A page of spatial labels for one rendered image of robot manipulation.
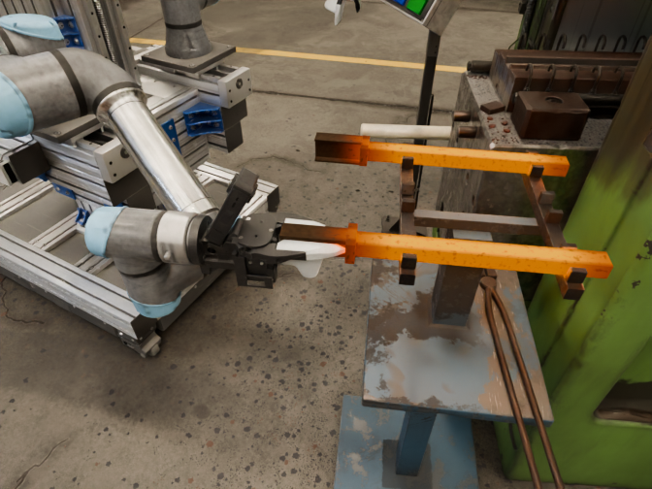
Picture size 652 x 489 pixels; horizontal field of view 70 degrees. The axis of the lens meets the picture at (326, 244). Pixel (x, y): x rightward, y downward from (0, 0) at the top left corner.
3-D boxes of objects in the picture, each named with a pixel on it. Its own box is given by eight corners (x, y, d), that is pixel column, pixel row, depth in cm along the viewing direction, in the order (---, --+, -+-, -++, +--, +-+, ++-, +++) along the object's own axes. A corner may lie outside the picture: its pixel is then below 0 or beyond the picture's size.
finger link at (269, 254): (310, 245, 64) (250, 239, 65) (310, 236, 63) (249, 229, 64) (304, 270, 61) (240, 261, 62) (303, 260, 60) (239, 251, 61)
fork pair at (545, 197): (400, 211, 70) (402, 201, 69) (401, 190, 74) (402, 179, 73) (559, 224, 68) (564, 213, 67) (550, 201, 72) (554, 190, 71)
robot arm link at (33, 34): (82, 73, 117) (62, 15, 108) (25, 88, 110) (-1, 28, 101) (64, 59, 124) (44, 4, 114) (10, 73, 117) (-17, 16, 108)
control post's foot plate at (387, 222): (381, 247, 205) (383, 231, 199) (380, 215, 221) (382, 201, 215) (431, 249, 203) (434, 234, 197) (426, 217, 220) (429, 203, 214)
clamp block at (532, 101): (519, 139, 93) (528, 109, 88) (509, 119, 99) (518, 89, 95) (580, 142, 92) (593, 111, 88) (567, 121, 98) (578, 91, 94)
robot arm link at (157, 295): (209, 294, 79) (197, 247, 72) (148, 331, 74) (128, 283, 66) (185, 271, 84) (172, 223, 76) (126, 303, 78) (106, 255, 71)
